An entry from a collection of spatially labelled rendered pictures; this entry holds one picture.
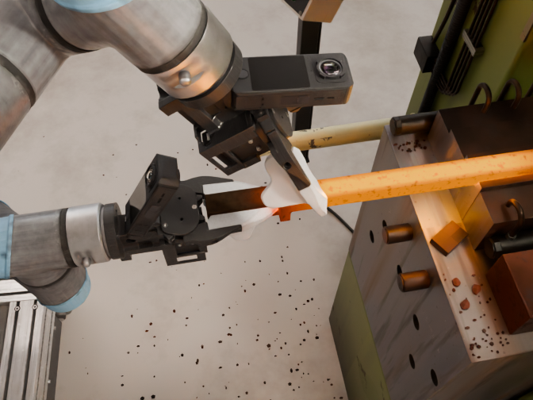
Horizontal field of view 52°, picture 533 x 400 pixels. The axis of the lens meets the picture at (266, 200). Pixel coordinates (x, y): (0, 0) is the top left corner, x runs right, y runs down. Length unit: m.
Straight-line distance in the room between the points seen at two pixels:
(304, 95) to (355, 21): 1.98
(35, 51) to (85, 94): 1.81
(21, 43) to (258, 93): 0.19
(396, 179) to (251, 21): 1.80
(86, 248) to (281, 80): 0.32
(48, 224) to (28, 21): 0.30
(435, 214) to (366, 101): 1.38
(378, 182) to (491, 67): 0.36
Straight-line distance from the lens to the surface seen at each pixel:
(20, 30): 0.46
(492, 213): 0.75
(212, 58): 0.46
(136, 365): 1.69
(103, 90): 2.25
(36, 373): 1.52
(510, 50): 0.95
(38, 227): 0.70
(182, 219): 0.68
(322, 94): 0.51
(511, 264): 0.74
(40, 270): 0.72
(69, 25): 0.44
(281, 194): 0.57
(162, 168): 0.61
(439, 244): 0.78
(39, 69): 0.46
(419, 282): 0.80
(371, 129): 1.24
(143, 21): 0.42
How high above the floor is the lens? 1.60
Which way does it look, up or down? 59 degrees down
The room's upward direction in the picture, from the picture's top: straight up
